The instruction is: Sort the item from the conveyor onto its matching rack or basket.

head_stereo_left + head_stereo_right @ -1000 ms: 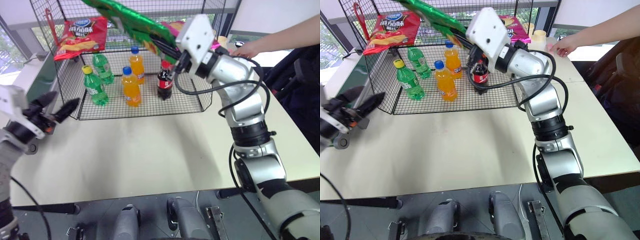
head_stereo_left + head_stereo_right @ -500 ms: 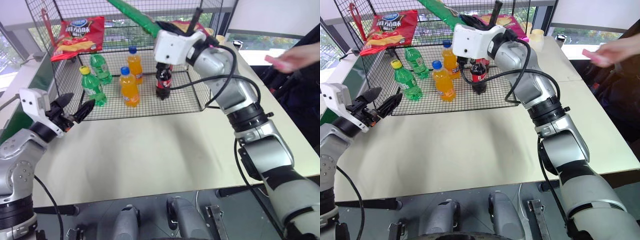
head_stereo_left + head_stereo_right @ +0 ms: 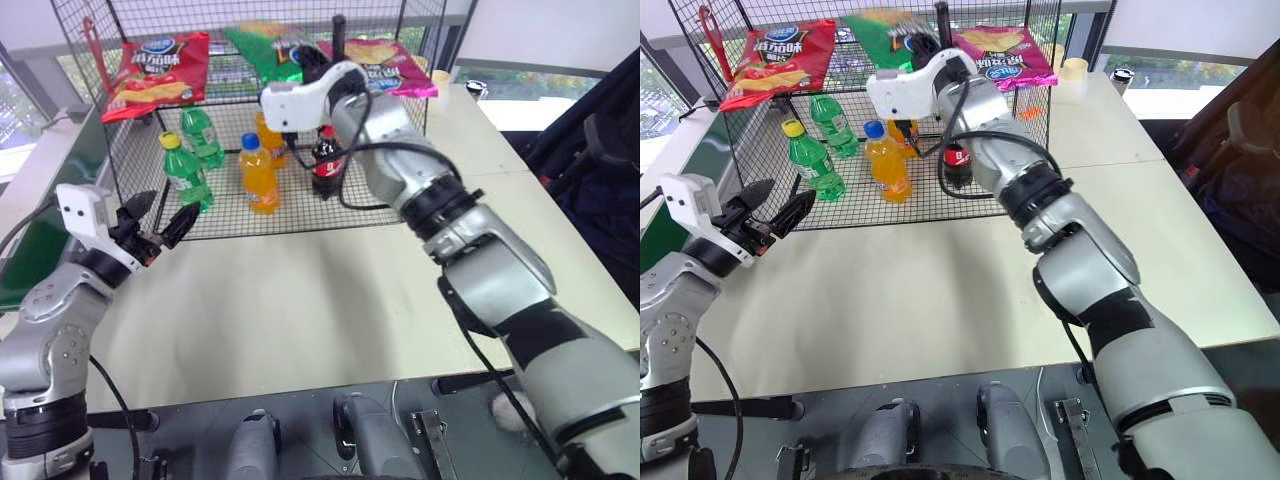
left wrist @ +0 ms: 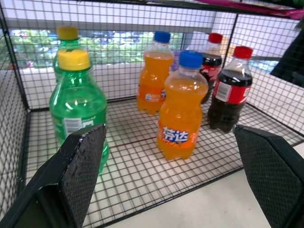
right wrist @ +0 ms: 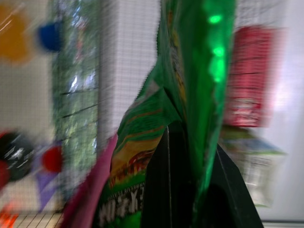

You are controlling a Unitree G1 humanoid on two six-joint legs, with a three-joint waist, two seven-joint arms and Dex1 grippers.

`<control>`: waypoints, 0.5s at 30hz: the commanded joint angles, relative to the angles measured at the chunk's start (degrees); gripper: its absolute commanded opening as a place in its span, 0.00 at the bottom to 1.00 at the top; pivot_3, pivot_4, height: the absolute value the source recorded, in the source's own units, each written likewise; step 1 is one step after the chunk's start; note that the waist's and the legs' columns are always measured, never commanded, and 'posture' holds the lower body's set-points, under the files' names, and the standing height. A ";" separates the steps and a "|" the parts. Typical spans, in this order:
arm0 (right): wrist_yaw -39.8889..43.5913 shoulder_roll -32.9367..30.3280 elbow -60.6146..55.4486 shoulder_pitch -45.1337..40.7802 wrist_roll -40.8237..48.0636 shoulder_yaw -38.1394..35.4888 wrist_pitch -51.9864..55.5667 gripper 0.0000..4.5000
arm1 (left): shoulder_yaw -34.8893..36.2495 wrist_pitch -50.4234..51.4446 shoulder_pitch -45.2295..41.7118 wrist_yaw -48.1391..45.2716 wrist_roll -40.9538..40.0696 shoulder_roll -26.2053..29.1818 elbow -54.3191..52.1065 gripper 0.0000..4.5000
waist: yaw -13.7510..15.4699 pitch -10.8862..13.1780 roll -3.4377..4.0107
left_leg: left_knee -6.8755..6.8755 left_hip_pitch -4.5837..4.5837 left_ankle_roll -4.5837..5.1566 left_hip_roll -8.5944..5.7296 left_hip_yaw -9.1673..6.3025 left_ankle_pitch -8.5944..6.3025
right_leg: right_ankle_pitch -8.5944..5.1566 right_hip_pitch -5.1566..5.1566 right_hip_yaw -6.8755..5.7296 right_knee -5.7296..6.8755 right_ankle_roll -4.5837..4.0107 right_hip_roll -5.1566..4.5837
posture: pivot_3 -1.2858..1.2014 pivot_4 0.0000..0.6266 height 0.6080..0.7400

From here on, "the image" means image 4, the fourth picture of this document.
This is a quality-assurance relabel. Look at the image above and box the black wire mesh rack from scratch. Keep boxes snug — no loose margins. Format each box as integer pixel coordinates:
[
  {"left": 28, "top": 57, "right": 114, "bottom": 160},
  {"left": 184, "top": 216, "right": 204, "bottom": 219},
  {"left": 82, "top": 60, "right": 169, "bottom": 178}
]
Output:
[{"left": 0, "top": 0, "right": 304, "bottom": 228}]

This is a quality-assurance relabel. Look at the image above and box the green soda bottle yellow cap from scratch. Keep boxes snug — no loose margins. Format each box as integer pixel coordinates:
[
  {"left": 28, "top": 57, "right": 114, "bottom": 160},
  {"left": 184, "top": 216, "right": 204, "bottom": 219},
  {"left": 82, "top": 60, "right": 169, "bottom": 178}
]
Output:
[
  {"left": 49, "top": 49, "right": 110, "bottom": 175},
  {"left": 52, "top": 25, "right": 81, "bottom": 83}
]

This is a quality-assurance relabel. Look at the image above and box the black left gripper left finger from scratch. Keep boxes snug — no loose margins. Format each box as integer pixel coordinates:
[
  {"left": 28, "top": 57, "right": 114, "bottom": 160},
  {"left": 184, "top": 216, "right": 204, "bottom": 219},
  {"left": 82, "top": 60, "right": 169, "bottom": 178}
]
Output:
[{"left": 0, "top": 123, "right": 107, "bottom": 228}]

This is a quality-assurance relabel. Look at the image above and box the cola bottle red cap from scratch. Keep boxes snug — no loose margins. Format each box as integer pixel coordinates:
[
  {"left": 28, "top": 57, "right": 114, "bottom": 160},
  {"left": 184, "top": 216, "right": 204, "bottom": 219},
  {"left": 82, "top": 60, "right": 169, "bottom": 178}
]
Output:
[
  {"left": 199, "top": 32, "right": 224, "bottom": 105},
  {"left": 207, "top": 46, "right": 254, "bottom": 133}
]

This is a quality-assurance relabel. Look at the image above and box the orange soda bottle blue cap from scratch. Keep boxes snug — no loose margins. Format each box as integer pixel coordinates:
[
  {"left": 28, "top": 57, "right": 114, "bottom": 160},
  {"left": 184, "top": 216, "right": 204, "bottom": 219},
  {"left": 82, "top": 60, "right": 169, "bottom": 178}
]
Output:
[
  {"left": 156, "top": 51, "right": 209, "bottom": 162},
  {"left": 136, "top": 30, "right": 175, "bottom": 115}
]

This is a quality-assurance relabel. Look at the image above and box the pink snack bag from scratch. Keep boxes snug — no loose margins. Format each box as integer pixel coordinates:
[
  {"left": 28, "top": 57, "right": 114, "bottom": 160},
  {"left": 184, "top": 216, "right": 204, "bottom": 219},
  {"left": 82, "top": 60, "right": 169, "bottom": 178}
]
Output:
[{"left": 201, "top": 0, "right": 304, "bottom": 20}]

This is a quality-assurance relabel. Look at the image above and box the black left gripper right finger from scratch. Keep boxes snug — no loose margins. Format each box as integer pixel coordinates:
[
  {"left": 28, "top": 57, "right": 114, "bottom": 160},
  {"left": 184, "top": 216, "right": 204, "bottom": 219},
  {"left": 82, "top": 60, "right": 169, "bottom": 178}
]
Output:
[{"left": 233, "top": 124, "right": 304, "bottom": 228}]

